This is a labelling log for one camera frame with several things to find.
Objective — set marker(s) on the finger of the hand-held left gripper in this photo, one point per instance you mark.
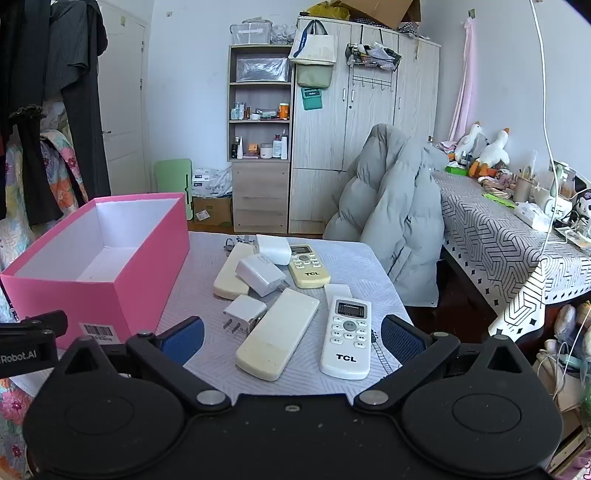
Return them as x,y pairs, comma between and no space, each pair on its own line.
41,321

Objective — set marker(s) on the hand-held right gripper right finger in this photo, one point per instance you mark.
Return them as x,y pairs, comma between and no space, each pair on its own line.
400,339

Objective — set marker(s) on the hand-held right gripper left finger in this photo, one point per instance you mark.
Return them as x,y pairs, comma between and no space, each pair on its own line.
184,340

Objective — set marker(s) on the white remote control with display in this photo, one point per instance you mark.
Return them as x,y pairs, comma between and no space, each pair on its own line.
347,341

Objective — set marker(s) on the pink cardboard box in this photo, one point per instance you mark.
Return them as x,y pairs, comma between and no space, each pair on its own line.
138,295

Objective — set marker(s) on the white charger plug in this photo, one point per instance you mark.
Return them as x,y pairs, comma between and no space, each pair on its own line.
247,314
261,274
272,249

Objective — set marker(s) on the small white remote control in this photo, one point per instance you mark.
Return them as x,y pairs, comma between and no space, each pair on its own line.
337,290

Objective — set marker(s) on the large cream remote control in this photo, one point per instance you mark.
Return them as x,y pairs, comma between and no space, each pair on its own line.
279,334

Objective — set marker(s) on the yellow remote control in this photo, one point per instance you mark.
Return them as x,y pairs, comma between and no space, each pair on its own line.
309,270

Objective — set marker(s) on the white quilted table cover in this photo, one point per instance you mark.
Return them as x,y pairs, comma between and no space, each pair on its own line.
203,277

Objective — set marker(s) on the black white patterned tablecloth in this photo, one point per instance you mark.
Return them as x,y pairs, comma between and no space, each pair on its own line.
489,258

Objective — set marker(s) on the grey puffer jacket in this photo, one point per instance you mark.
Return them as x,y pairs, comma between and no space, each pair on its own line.
392,217

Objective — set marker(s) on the cardboard box with label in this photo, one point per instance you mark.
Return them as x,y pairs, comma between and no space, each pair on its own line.
212,210

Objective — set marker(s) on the plastic bag of white packets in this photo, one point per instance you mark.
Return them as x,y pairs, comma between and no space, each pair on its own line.
210,182

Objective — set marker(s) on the floral quilt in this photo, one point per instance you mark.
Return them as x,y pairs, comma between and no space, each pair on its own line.
55,161

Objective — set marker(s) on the wooden shelf unit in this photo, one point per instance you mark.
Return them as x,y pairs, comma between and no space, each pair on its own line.
261,198

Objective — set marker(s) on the green folding table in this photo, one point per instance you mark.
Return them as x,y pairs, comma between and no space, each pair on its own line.
171,177

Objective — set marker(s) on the black hanging garment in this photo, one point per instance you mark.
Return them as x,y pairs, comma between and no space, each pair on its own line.
27,152

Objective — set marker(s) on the white tissue box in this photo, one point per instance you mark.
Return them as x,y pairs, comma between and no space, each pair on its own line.
533,217

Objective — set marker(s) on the beige cup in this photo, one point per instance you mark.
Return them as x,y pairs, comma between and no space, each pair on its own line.
523,189

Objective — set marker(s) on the black bottle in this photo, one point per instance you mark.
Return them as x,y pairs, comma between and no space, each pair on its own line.
235,150

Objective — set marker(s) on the white jar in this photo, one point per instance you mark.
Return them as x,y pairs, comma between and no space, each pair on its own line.
266,152

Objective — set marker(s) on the light wooden wardrobe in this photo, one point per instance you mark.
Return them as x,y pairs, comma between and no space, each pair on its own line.
369,134

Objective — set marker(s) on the white plush duck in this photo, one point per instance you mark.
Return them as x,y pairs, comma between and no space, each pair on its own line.
495,150
472,141

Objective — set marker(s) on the white bottle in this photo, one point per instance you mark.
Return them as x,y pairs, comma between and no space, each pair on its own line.
277,147

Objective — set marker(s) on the black white cartoon figure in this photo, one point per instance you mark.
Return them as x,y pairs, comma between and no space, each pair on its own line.
582,205

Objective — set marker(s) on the white door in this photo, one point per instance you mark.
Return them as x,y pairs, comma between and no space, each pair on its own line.
124,101

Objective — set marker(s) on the orange bottle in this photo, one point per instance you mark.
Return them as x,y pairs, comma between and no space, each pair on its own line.
284,111

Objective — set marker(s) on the dark grey hanging coat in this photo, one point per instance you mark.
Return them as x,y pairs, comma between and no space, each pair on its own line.
78,69

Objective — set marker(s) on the teal pouch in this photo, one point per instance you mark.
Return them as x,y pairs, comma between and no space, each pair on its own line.
311,99

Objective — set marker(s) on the pink hanging towel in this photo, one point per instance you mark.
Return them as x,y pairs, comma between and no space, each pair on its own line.
465,83

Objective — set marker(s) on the green pouch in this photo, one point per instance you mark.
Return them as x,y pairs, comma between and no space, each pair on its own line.
314,76

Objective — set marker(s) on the clear plastic bag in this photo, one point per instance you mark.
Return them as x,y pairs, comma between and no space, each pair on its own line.
263,68

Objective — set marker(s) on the white tote bag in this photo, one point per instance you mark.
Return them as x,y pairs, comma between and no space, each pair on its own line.
315,48

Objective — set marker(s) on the clear plastic storage box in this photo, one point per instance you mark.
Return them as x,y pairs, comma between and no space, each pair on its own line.
249,33

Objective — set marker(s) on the large open cardboard box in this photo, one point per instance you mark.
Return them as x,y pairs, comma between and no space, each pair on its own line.
383,11

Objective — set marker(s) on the yellow bag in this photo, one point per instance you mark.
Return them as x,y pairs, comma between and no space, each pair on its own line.
328,11

